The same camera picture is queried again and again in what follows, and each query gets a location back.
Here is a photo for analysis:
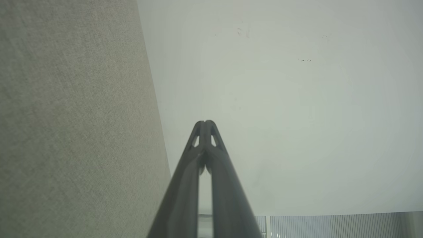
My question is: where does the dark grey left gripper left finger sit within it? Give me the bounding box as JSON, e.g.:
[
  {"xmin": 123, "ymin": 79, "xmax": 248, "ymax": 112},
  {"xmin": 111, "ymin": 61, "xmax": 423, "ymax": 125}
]
[{"xmin": 147, "ymin": 120, "xmax": 206, "ymax": 238}]

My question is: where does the white ribbed panel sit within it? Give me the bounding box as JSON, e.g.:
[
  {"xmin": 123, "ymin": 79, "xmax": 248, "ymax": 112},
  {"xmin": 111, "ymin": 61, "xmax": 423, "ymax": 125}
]
[{"xmin": 198, "ymin": 211, "xmax": 423, "ymax": 238}]

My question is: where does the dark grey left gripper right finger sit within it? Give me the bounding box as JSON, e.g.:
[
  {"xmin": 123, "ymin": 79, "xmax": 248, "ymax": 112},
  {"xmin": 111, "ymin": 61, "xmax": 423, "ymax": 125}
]
[{"xmin": 205, "ymin": 120, "xmax": 263, "ymax": 238}]

